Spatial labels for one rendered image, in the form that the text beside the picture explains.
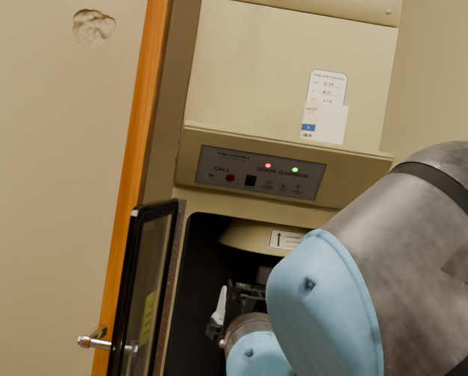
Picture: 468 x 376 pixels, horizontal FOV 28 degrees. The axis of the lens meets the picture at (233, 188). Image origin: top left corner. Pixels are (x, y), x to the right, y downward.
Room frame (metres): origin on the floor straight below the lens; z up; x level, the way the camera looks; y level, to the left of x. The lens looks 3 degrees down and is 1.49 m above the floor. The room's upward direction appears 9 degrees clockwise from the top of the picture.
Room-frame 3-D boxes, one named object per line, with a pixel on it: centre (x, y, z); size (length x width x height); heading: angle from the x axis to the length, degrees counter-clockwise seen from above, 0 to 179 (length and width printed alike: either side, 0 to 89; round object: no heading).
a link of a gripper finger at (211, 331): (1.20, -0.02, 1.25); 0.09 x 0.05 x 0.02; 16
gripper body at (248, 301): (1.14, -0.05, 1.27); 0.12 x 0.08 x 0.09; 4
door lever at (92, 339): (1.25, 0.14, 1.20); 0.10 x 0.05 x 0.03; 174
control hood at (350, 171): (1.45, -0.07, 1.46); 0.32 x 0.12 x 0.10; 94
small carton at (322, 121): (1.45, -0.12, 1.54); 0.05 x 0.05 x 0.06; 22
